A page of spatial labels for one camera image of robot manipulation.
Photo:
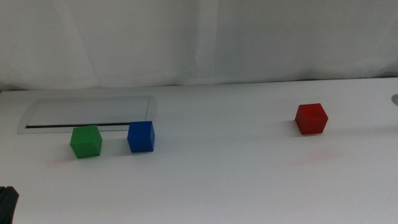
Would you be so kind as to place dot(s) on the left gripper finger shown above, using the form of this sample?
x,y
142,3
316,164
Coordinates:
x,y
7,205

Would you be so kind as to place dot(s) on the green cube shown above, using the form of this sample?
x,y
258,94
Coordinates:
x,y
86,143

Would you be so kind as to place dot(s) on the blue cube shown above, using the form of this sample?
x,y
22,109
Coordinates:
x,y
140,137

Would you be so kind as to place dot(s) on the red cube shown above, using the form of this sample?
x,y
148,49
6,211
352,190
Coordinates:
x,y
311,119

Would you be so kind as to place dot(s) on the white fabric curtain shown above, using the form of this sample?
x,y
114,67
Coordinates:
x,y
199,37

